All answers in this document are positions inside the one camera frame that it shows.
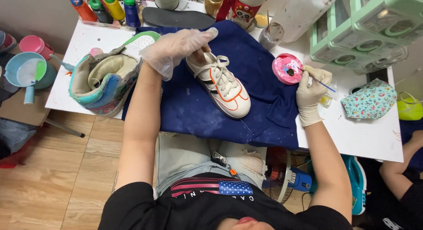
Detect white and green shoe insole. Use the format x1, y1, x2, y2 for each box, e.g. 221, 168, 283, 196
123, 31, 161, 58

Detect person's black printed t-shirt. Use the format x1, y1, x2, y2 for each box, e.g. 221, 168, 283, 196
98, 172, 353, 230

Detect pink and blue shoe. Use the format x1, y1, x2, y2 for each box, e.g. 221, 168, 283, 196
0, 30, 17, 54

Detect heap of dark clothes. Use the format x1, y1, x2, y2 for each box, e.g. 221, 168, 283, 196
0, 117, 37, 169

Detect pink plastic cup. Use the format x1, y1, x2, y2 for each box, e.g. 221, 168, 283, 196
19, 35, 54, 60

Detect low wooden side table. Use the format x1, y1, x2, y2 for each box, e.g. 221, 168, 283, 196
0, 45, 85, 138

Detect blue plastic water dipper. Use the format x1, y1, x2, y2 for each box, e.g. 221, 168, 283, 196
4, 52, 48, 105

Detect teal plastic appliance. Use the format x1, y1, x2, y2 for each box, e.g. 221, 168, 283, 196
308, 154, 367, 216

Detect person's light ripped jeans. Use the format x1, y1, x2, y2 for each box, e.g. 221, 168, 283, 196
155, 133, 267, 198

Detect pink round paint palette lid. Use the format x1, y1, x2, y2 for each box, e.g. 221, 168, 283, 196
272, 53, 303, 85

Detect navy blue cloth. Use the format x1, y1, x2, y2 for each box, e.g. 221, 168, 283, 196
122, 20, 299, 149

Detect amber glass jar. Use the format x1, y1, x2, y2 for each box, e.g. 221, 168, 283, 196
203, 0, 225, 18

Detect electric floor fan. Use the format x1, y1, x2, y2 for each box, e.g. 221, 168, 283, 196
262, 147, 313, 205

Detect glass jar of murky water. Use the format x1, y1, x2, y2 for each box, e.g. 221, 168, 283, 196
258, 22, 285, 51

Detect thin blue-handled paintbrush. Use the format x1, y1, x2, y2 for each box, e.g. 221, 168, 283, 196
297, 67, 336, 93

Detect green plastic drawer organizer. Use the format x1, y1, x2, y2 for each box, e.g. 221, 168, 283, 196
310, 0, 423, 75

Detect teal plastic bowl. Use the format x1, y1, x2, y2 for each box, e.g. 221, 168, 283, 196
33, 62, 58, 90

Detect black car key fob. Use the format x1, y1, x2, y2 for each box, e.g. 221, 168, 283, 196
211, 151, 228, 168

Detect small yellow paint jar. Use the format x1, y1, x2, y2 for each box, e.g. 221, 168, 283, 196
319, 93, 334, 109

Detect person's right hand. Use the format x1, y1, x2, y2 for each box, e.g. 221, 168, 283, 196
296, 65, 332, 127

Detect black paint bottle green cap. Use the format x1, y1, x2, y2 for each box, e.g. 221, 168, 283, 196
87, 0, 114, 24

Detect black shoe insole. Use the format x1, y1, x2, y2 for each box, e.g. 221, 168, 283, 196
142, 7, 216, 29

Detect red and white cartoon bottle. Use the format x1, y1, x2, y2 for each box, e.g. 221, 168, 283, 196
216, 0, 271, 32

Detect yellow paint bottle green cap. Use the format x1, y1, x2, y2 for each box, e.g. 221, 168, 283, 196
102, 0, 126, 21

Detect orange paint bottle blue cap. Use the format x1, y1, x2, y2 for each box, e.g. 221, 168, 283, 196
68, 0, 98, 22

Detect lime green plastic container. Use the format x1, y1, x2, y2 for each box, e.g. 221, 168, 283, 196
397, 92, 423, 121

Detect white cylindrical container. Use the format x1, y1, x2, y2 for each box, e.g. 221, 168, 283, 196
152, 0, 180, 10

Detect floral fabric face mask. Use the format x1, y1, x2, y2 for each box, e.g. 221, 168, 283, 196
340, 79, 398, 120

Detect white sneaker with orange outline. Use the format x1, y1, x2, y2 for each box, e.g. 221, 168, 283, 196
185, 51, 252, 120

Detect colourful painted high-top sneaker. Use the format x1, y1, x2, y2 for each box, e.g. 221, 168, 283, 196
50, 45, 143, 117

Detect blue paint bottle green cap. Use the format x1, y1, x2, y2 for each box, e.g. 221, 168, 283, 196
123, 0, 141, 28

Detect white plastic jug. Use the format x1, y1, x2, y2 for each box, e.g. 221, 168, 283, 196
269, 0, 340, 43

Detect person's left hand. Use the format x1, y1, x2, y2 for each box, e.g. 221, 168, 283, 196
139, 27, 219, 82

